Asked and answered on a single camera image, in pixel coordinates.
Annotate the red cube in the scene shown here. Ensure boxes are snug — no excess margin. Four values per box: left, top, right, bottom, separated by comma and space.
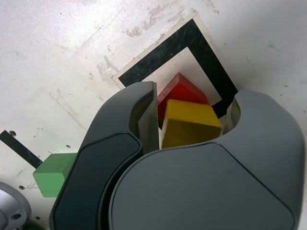
157, 73, 211, 131

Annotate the green cube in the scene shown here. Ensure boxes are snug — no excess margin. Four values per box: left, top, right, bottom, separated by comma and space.
33, 152, 78, 198

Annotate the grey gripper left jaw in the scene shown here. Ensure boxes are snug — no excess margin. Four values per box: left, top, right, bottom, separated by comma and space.
49, 81, 160, 230

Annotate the black tape square outline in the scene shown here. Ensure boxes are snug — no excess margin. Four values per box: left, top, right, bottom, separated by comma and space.
118, 19, 238, 118

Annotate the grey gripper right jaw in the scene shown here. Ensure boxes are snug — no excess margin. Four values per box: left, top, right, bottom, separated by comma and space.
107, 89, 305, 230

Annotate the black tape strip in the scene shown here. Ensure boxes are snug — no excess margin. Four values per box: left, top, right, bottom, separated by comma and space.
0, 130, 43, 170

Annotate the yellow cube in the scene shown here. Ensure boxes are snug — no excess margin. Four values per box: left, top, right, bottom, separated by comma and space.
162, 99, 223, 150

